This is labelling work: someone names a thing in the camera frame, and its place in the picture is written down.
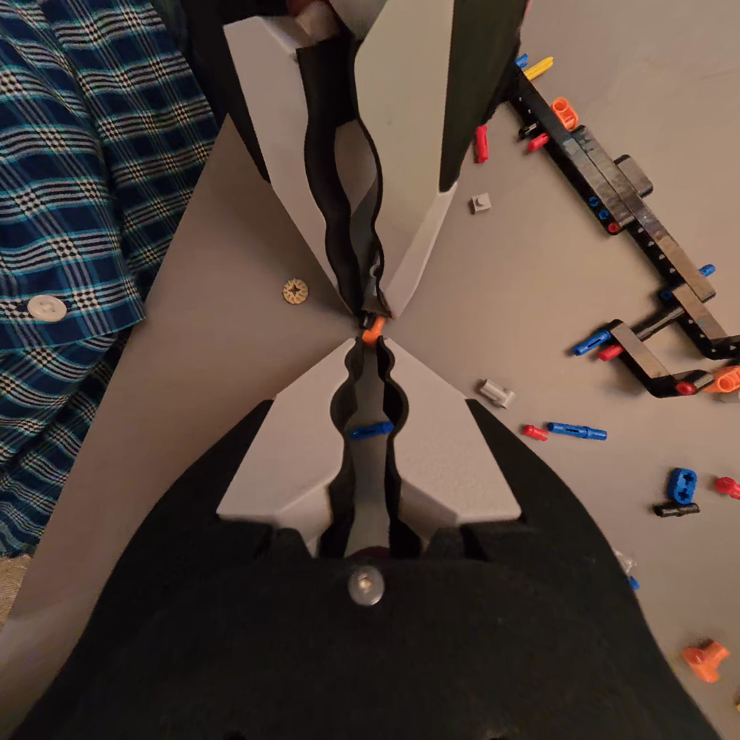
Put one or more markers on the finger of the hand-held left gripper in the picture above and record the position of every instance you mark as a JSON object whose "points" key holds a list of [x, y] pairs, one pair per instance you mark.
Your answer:
{"points": [[404, 115], [271, 104]]}

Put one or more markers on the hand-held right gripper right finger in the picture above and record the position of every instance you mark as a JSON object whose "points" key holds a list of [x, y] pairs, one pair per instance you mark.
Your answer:
{"points": [[451, 456]]}

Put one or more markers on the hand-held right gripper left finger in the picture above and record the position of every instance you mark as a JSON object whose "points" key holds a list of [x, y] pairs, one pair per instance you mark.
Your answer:
{"points": [[289, 451]]}

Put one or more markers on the orange lego connector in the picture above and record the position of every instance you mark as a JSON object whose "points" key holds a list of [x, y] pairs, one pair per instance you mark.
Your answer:
{"points": [[722, 378], [374, 328], [705, 659]]}

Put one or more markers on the yellow lego axle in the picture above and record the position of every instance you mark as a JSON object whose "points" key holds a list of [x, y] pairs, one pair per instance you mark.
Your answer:
{"points": [[537, 68]]}

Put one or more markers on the long red lego pin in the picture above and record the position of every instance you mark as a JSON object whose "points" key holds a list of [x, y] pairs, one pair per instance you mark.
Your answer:
{"points": [[481, 144]]}

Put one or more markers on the light grey lego connector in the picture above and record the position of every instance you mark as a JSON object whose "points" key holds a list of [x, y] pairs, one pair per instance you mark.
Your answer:
{"points": [[496, 393]]}

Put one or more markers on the short red lego pin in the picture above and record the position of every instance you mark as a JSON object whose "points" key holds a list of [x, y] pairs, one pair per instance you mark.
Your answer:
{"points": [[535, 432]]}

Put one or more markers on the small grey lego plate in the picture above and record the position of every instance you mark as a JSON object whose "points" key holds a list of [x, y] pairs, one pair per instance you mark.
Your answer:
{"points": [[480, 203]]}

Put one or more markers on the long blue lego pin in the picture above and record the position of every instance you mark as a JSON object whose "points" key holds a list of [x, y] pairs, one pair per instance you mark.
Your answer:
{"points": [[576, 431]]}

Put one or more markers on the tan lego gear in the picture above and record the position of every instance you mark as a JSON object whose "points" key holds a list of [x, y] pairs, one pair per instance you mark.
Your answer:
{"points": [[295, 291]]}

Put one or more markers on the black lego pin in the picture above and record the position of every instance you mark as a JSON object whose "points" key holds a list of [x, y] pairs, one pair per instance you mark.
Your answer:
{"points": [[675, 509]]}

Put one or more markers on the blue lego two-hole beam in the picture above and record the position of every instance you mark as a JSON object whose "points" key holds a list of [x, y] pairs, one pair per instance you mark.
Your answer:
{"points": [[682, 484]]}

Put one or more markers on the red lego connector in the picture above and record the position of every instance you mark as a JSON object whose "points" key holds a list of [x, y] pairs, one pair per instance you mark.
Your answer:
{"points": [[727, 487]]}

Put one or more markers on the blue plaid shirt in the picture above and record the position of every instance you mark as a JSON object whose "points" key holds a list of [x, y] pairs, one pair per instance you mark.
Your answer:
{"points": [[86, 173]]}

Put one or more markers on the beige woven fabric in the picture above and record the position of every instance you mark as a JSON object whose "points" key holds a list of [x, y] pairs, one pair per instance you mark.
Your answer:
{"points": [[8, 584]]}

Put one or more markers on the black lego technic frame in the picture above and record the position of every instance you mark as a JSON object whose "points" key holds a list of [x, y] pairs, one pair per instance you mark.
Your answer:
{"points": [[636, 219]]}

